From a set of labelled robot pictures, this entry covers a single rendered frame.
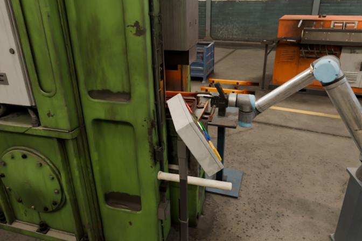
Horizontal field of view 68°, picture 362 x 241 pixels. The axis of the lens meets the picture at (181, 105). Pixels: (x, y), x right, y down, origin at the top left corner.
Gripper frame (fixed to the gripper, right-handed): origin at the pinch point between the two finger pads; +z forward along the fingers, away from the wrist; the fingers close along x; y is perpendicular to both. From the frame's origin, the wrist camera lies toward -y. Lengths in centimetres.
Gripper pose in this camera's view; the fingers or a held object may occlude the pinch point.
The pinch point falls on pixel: (199, 93)
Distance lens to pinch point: 182.2
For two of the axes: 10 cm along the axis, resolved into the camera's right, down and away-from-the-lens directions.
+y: 0.1, 9.3, 3.8
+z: -9.6, -1.0, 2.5
